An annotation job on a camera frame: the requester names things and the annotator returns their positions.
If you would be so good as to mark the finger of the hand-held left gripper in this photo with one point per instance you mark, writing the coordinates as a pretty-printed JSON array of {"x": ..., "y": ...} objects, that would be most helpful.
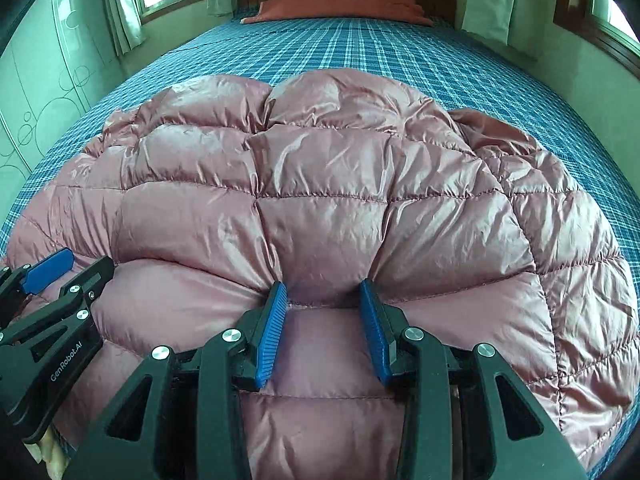
[
  {"x": 95, "y": 277},
  {"x": 47, "y": 270}
]

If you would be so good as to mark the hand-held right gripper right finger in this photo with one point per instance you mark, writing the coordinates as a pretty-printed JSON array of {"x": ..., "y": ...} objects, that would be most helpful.
[{"x": 375, "y": 335}]

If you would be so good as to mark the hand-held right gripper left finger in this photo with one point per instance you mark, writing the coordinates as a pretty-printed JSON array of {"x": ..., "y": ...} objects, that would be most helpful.
[{"x": 272, "y": 330}]

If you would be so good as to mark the pink quilted puffer jacket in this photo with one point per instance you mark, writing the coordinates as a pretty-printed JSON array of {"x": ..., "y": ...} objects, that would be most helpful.
[{"x": 320, "y": 185}]

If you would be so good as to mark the person's left hand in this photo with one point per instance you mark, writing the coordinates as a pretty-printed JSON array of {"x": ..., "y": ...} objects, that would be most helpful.
[{"x": 47, "y": 450}]

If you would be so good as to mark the glass door wardrobe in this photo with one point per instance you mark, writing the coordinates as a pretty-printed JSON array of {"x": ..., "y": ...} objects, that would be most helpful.
[{"x": 30, "y": 85}]

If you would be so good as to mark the bed with blue plaid sheet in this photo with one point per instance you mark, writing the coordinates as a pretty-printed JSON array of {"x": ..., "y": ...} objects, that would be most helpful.
[{"x": 350, "y": 50}]

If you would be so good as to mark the orange-red pillow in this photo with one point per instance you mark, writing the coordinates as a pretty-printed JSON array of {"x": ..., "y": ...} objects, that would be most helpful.
[{"x": 350, "y": 10}]

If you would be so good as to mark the large wooden framed window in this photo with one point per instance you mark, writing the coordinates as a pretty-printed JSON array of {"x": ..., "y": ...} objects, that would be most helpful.
[{"x": 605, "y": 10}]

